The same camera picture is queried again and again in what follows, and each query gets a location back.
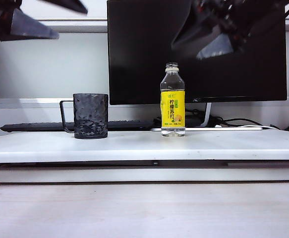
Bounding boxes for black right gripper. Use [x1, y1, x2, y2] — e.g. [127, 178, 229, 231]
[171, 0, 289, 60]

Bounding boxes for dark textured cup with handle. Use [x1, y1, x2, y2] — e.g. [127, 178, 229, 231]
[59, 93, 109, 139]

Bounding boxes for clear bottle with yellow label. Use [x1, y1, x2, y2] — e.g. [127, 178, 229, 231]
[160, 62, 186, 138]

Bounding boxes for black monitor cables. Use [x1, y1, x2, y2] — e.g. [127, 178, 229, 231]
[185, 106, 203, 118]

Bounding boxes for white monitor stand with base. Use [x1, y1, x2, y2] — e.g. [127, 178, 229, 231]
[150, 102, 263, 131]

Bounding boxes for black flat computer monitor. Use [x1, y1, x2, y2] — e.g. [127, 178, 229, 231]
[107, 0, 288, 106]

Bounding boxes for black computer keyboard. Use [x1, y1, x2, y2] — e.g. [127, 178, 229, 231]
[0, 119, 155, 132]

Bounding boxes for grey partition rail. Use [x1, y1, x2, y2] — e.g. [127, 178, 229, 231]
[0, 19, 108, 33]

